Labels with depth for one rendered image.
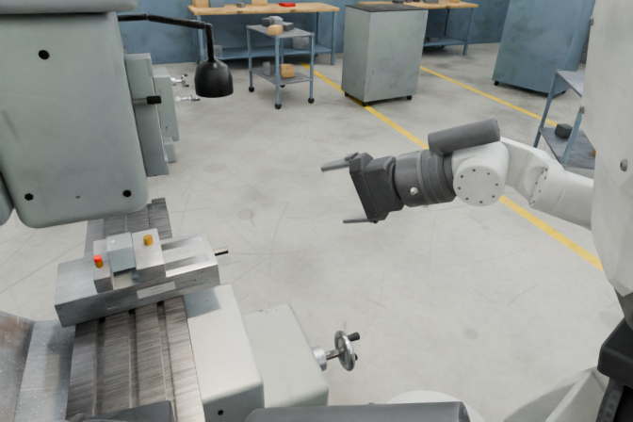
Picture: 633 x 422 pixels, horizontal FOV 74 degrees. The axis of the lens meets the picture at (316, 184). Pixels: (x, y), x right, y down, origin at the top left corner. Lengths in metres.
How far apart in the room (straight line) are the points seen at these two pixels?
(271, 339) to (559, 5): 5.74
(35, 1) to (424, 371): 2.01
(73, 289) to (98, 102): 0.54
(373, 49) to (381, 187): 4.46
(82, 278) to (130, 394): 0.30
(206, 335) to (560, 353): 1.86
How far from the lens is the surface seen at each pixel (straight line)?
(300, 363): 1.19
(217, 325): 1.13
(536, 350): 2.49
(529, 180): 0.70
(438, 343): 2.33
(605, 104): 0.38
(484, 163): 0.60
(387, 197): 0.70
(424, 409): 0.19
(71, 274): 1.15
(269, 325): 1.28
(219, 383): 1.03
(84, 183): 0.73
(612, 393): 0.52
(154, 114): 0.77
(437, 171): 0.64
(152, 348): 1.01
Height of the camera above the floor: 1.71
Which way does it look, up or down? 29 degrees down
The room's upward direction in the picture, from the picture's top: 2 degrees clockwise
